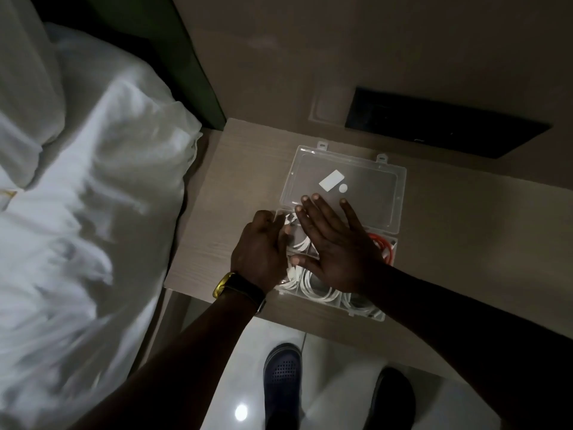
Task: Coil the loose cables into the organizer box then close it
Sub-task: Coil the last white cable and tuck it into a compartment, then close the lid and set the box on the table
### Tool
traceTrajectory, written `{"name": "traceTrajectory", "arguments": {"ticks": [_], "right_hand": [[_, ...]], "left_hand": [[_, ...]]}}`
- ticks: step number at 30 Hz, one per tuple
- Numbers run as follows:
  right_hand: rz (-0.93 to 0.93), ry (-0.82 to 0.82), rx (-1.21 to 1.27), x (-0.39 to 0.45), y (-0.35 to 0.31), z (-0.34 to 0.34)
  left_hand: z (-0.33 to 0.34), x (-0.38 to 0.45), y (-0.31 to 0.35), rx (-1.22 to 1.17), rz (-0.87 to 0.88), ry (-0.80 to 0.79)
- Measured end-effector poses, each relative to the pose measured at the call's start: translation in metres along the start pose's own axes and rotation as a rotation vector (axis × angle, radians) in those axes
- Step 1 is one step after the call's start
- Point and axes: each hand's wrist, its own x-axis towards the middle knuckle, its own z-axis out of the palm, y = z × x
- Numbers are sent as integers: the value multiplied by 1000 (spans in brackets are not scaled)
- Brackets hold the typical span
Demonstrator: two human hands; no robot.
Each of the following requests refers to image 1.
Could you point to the person's left hand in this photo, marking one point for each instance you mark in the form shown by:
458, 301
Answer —
257, 253

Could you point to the person's right hand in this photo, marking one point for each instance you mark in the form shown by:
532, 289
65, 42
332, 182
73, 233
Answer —
342, 257

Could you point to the person's right middle finger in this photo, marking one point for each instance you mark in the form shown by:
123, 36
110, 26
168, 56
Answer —
314, 214

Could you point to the person's right little finger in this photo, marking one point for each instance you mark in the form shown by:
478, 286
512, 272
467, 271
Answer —
351, 219

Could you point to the person's left fingers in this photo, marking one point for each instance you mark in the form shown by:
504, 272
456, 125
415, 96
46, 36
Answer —
275, 226

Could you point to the person's right thumb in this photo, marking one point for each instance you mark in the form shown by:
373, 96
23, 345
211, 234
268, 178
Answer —
302, 261

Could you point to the clear plastic organizer box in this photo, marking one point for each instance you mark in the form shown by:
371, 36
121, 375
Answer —
371, 196

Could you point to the person's right forearm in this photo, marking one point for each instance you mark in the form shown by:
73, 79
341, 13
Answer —
470, 344

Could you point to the person's left forearm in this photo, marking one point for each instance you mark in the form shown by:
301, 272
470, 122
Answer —
179, 367

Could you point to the white rectangular sticker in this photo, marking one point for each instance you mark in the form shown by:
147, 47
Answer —
331, 180

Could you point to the blue perforated clog shoe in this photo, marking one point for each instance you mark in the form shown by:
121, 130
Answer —
282, 380

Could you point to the beige wooden bedside table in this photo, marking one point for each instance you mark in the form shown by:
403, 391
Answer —
470, 246

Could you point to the dark plain shoe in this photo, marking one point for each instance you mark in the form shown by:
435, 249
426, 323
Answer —
391, 400

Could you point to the white duvet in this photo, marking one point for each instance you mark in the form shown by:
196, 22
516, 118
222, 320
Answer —
89, 241

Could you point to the dark green headboard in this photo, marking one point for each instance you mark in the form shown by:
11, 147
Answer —
179, 53

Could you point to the small yellow bedding tag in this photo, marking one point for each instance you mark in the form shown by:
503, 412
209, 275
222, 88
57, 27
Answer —
6, 199

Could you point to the white pillow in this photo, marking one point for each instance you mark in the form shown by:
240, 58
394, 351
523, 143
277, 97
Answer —
24, 85

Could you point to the black wall switch panel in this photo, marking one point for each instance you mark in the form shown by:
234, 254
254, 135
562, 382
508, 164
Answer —
443, 123

